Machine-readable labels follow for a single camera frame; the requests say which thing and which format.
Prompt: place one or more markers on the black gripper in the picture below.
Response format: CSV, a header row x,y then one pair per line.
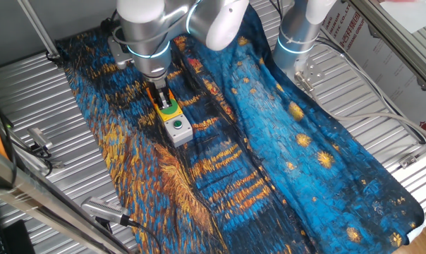
x,y
160,91

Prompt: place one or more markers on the yellow box large green button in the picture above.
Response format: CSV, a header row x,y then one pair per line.
x,y
174,112

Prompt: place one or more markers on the orange box red button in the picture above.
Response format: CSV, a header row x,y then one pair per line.
x,y
150,97

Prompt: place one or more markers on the grey box small green button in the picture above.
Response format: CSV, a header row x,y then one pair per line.
x,y
179,130

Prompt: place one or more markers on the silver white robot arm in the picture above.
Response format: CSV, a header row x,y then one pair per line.
x,y
146,35

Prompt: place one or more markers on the blue starry painting cloth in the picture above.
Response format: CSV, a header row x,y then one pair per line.
x,y
234,158

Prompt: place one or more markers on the black box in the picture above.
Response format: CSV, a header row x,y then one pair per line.
x,y
19,238

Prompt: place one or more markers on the white panel red print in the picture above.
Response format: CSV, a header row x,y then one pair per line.
x,y
382,70

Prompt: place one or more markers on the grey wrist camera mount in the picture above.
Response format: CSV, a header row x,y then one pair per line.
x,y
119,53

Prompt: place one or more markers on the large silver depth camera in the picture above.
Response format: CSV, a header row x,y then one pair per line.
x,y
102,209

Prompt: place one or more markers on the small silver depth camera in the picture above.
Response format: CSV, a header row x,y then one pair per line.
x,y
39,137

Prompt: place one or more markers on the thin aluminium frame post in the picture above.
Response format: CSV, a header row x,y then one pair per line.
x,y
38,30

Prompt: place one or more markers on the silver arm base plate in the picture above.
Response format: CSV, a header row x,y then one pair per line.
x,y
313,72

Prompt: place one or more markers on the aluminium frame beam with tape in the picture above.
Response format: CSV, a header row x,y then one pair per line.
x,y
29,197

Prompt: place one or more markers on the wide aluminium frame beam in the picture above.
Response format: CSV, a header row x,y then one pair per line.
x,y
393,39

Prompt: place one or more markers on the silver metal corner bracket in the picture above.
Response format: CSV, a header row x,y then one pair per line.
x,y
417,153

